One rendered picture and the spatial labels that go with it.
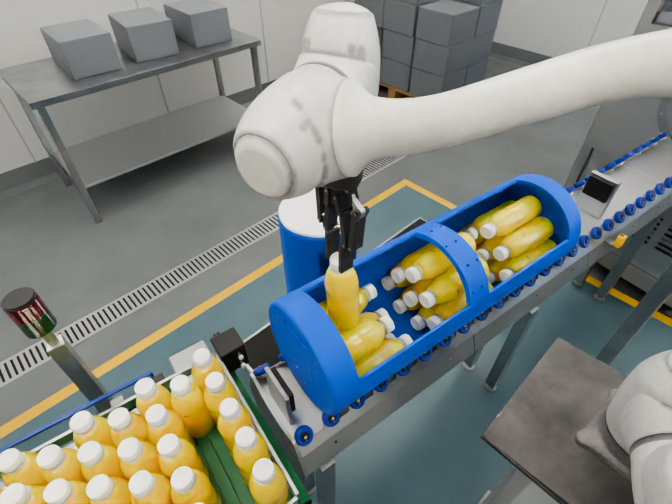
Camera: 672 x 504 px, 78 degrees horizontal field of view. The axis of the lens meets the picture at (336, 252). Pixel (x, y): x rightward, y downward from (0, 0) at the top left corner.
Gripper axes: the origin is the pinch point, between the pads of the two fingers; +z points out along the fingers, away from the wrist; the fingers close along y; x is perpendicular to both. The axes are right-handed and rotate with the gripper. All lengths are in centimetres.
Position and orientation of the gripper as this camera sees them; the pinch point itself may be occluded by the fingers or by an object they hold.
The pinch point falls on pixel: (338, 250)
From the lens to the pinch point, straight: 79.5
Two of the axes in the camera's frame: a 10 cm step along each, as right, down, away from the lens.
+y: -5.8, -5.7, 5.9
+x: -8.2, 4.0, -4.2
